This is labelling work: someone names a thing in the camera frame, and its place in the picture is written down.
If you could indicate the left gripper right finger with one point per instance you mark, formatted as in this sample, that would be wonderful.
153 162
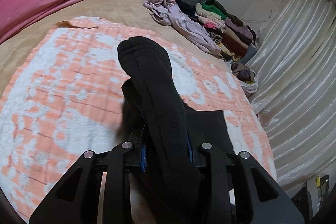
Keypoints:
238 188

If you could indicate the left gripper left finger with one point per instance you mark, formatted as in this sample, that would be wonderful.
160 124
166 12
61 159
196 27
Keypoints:
95 188

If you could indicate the black long sleeve shirt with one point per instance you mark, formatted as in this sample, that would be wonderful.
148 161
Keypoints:
173 187

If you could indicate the white bag of clothes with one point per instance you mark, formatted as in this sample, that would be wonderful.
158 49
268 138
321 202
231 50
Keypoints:
248 79

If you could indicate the stack of folded clothes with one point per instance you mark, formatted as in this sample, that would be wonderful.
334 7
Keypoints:
236 40

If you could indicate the pink checkered fleece blanket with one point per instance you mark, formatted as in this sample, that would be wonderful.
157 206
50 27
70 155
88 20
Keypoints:
66 98

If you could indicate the white satin curtain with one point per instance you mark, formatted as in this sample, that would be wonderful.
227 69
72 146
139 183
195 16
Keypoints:
295 98

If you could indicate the beige bed sheet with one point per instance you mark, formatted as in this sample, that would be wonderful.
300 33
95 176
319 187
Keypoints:
15 50

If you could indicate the lilac crumpled garment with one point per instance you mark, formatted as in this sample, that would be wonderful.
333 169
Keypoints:
168 13

